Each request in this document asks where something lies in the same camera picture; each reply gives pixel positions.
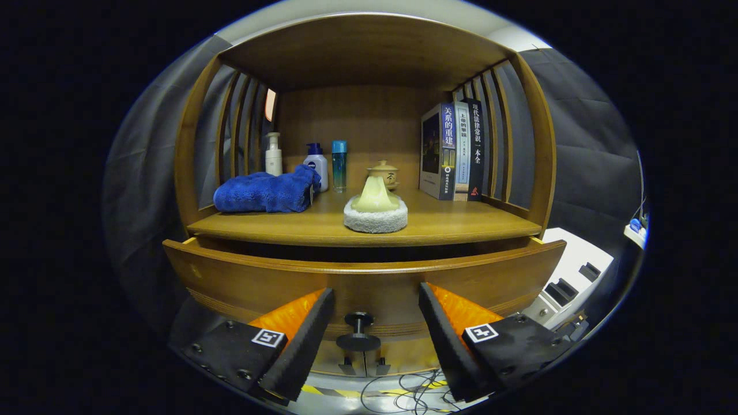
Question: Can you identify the blue towel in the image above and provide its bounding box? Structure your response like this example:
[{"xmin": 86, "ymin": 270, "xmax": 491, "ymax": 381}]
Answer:
[{"xmin": 213, "ymin": 164, "xmax": 322, "ymax": 214}]

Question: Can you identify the pale spine book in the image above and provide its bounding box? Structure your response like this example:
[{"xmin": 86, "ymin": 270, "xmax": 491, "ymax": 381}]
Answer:
[{"xmin": 453, "ymin": 101, "xmax": 472, "ymax": 202}]

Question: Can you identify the white lotion bottle blue cap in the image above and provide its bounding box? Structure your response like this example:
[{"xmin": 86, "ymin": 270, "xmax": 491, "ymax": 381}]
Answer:
[{"xmin": 303, "ymin": 143, "xmax": 329, "ymax": 193}]

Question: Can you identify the lidded ceramic tea cup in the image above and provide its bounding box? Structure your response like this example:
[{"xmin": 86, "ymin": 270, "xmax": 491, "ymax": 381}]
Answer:
[{"xmin": 367, "ymin": 160, "xmax": 400, "ymax": 191}]

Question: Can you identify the white drawer unit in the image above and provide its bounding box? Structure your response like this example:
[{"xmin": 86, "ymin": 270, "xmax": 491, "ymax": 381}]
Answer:
[{"xmin": 519, "ymin": 227, "xmax": 615, "ymax": 329}]

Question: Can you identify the wooden cabinet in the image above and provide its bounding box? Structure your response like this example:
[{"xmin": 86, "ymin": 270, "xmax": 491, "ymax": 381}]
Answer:
[{"xmin": 173, "ymin": 13, "xmax": 558, "ymax": 378}]

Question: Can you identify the white side table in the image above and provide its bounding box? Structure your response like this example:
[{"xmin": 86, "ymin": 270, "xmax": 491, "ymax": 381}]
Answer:
[{"xmin": 624, "ymin": 213, "xmax": 649, "ymax": 250}]

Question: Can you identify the wooden countertop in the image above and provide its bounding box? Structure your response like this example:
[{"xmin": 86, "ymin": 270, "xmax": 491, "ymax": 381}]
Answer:
[{"xmin": 186, "ymin": 186, "xmax": 544, "ymax": 248}]

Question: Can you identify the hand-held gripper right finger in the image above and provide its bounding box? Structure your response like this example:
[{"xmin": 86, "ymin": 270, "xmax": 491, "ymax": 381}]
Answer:
[{"xmin": 418, "ymin": 282, "xmax": 578, "ymax": 403}]

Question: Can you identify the black electronic box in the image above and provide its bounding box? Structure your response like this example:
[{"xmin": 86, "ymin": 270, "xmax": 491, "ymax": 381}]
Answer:
[{"xmin": 553, "ymin": 311, "xmax": 590, "ymax": 342}]

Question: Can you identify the black drawer knob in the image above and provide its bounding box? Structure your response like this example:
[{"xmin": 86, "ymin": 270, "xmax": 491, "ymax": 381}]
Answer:
[{"xmin": 336, "ymin": 312, "xmax": 382, "ymax": 352}]

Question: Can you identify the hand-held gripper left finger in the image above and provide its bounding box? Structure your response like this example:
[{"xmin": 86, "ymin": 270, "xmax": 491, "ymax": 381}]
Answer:
[{"xmin": 180, "ymin": 287, "xmax": 336, "ymax": 403}]

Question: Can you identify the wooden drawer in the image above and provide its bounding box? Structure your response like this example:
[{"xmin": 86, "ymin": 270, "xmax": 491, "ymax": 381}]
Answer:
[{"xmin": 163, "ymin": 235, "xmax": 567, "ymax": 361}]

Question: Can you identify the white pump bottle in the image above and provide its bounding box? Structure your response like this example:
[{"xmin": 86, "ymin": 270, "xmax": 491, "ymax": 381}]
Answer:
[{"xmin": 265, "ymin": 133, "xmax": 284, "ymax": 177}]

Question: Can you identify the black spine book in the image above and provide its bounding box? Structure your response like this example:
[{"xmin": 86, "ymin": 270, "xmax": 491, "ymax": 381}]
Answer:
[{"xmin": 463, "ymin": 97, "xmax": 485, "ymax": 202}]

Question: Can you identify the teal clear bottle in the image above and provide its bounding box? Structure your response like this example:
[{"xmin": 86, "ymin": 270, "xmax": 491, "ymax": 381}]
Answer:
[{"xmin": 332, "ymin": 140, "xmax": 348, "ymax": 193}]

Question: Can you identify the blue spine book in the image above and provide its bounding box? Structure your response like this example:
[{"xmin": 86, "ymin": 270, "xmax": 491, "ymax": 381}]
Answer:
[{"xmin": 419, "ymin": 103, "xmax": 457, "ymax": 201}]

